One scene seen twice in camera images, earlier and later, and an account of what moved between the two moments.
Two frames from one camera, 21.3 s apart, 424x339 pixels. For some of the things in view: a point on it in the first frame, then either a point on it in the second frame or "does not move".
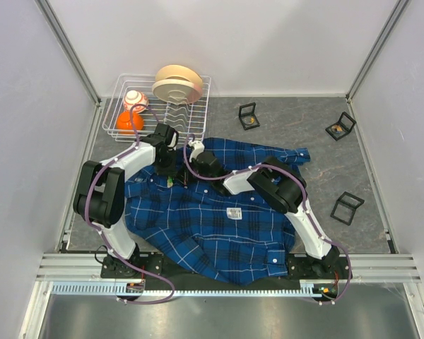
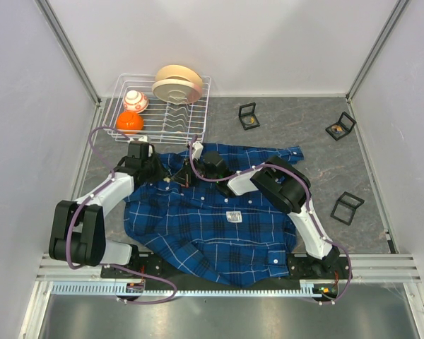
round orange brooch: [336, 128] does not move
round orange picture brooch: [249, 120] does not move
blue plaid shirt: [225, 239] does not move
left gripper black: [170, 171] → [162, 173]
